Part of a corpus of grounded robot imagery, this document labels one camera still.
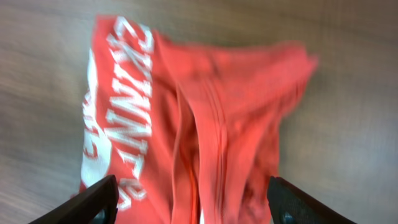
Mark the red t-shirt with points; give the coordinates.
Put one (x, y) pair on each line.
(191, 132)

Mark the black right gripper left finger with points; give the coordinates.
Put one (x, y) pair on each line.
(95, 205)

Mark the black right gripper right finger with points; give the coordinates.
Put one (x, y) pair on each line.
(290, 205)

